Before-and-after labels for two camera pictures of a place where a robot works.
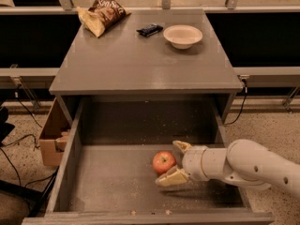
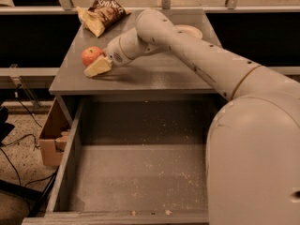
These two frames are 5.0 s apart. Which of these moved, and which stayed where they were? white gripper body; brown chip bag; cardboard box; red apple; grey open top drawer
Moved: red apple; white gripper body
Stayed: brown chip bag; cardboard box; grey open top drawer
